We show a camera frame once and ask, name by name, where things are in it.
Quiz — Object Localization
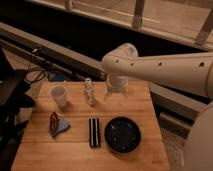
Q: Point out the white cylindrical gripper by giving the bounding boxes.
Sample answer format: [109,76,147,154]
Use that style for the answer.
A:
[106,75,128,96]

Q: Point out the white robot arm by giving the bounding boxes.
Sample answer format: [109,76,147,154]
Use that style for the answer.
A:
[102,43,213,171]

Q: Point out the black ceramic bowl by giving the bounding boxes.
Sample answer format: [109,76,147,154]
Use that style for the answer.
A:
[104,117,141,153]

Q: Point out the dark furniture at left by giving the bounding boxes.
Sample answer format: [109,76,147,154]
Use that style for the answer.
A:
[0,48,35,171]

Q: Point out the black cable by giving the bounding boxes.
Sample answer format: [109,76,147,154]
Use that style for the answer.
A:
[24,46,51,84]

